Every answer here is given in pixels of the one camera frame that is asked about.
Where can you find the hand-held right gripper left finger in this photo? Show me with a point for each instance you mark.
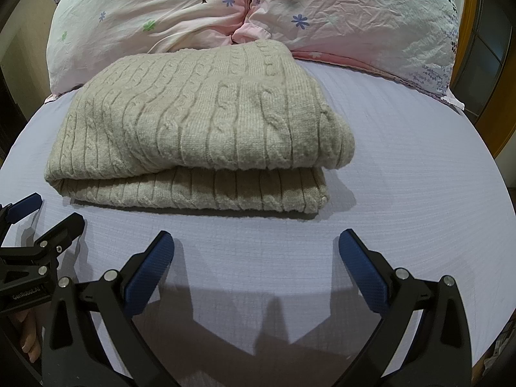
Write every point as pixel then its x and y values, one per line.
pixel 148 276

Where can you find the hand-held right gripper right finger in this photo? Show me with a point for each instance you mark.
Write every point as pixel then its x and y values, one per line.
pixel 365 271

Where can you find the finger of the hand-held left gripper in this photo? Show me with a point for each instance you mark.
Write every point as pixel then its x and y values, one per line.
pixel 24 207
pixel 66 232

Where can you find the person's left hand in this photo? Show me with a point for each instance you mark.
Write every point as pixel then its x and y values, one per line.
pixel 29 332

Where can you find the lavender bed sheet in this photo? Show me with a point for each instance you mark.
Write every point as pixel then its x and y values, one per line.
pixel 411 177

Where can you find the floral pillow with tree print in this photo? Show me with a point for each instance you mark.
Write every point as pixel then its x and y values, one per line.
pixel 133 20

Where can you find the pink floral pillow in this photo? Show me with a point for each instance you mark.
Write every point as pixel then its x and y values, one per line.
pixel 354 20

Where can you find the wooden door frame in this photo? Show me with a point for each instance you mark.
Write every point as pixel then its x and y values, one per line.
pixel 481 48

